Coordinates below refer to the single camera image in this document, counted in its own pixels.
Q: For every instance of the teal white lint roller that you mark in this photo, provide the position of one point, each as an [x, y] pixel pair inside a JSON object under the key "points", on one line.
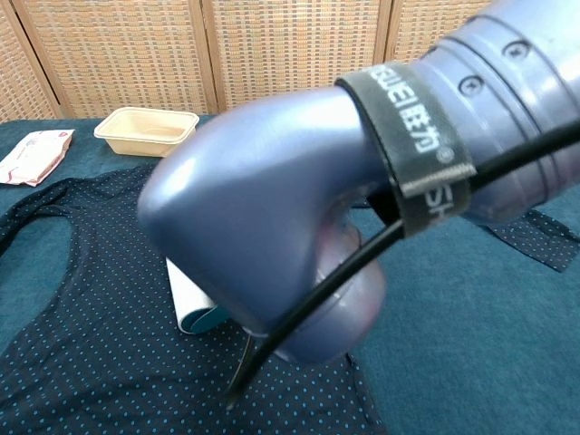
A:
{"points": [[190, 294]]}

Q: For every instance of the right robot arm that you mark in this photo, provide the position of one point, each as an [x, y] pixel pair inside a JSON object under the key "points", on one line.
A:
{"points": [[249, 204]]}

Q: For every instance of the woven wicker screen panel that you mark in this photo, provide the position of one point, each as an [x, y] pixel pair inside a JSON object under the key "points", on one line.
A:
{"points": [[18, 81], [421, 27], [122, 54], [294, 50]]}

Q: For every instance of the cream plastic food container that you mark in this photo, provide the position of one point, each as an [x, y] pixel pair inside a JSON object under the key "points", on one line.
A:
{"points": [[140, 133]]}

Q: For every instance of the navy polka dot shirt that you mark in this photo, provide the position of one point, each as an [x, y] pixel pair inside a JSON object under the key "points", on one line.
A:
{"points": [[113, 317]]}

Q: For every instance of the white pink wet wipes pack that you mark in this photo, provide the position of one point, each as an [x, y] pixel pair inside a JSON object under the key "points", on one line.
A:
{"points": [[34, 156]]}

